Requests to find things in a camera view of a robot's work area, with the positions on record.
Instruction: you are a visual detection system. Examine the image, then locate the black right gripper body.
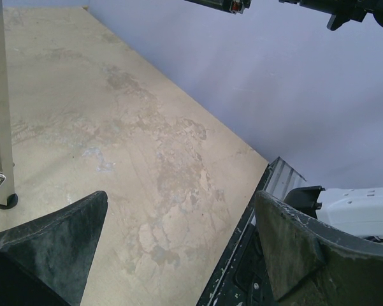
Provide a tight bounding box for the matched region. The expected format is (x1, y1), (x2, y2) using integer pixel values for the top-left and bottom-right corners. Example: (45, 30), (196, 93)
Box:
(194, 0), (383, 31)

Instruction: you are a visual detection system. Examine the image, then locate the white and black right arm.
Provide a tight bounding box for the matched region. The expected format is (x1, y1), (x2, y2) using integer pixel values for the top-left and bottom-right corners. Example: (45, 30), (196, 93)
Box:
(199, 1), (383, 239)

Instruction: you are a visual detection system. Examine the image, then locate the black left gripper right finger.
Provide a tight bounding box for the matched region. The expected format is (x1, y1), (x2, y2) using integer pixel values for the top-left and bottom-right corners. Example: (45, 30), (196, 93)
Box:
(254, 191), (383, 305)

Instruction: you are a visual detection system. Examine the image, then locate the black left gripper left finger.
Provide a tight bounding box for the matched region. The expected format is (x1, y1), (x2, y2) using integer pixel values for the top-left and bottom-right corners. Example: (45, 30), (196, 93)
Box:
(0, 191), (108, 305)

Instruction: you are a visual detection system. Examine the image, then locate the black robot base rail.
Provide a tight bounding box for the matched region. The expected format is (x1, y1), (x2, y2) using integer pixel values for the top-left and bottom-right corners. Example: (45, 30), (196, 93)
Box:
(196, 165), (275, 306)

